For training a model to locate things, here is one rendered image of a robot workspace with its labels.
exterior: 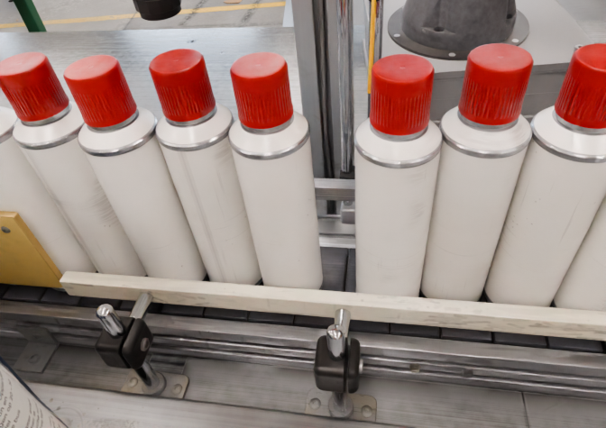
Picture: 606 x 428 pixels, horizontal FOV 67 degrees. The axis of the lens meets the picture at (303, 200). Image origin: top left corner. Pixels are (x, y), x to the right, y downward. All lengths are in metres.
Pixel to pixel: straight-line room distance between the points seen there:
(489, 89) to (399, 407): 0.26
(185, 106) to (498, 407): 0.32
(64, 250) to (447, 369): 0.33
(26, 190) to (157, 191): 0.10
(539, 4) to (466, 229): 0.53
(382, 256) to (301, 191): 0.07
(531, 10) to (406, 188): 0.54
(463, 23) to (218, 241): 0.43
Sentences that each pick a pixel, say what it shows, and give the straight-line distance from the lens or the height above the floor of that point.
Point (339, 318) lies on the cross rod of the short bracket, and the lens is 0.35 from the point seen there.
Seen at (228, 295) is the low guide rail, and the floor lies 0.91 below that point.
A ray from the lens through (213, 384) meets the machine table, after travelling 0.43.
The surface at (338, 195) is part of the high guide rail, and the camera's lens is 0.37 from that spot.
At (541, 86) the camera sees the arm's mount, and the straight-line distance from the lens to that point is 0.67.
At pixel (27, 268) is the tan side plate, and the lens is 0.45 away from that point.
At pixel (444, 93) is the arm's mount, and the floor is 0.88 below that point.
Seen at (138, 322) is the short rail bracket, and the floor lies 0.92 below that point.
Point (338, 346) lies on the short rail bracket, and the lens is 0.30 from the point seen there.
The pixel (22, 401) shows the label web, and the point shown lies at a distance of 0.22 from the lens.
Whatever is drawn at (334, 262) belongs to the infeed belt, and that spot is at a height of 0.88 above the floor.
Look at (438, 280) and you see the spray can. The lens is 0.37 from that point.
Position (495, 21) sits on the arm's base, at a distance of 0.66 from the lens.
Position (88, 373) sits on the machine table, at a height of 0.83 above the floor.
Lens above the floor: 1.20
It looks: 43 degrees down
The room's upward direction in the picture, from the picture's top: 7 degrees counter-clockwise
